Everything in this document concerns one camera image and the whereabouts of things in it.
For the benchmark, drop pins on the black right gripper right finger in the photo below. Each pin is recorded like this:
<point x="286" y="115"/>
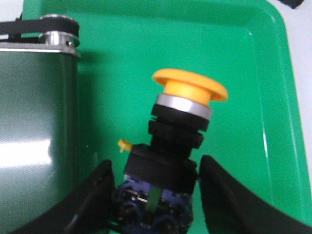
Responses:
<point x="231" y="208"/>

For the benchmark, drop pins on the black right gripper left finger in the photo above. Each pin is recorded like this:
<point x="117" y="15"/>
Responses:
<point x="85" y="210"/>

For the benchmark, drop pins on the yellow mushroom push button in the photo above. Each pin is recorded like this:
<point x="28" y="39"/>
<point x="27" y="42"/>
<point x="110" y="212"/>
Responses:
<point x="159" y="178"/>

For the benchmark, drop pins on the green plastic tray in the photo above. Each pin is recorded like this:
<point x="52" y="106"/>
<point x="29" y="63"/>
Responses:
<point x="256" y="135"/>

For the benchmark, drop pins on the green conveyor belt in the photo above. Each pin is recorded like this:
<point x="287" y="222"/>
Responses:
<point x="38" y="134"/>

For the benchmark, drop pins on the silver conveyor drive pulley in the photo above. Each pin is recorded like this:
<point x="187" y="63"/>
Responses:
<point x="61" y="37"/>

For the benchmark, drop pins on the black timing belt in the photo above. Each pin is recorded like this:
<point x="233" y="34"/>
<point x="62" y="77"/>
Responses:
<point x="42" y="25"/>

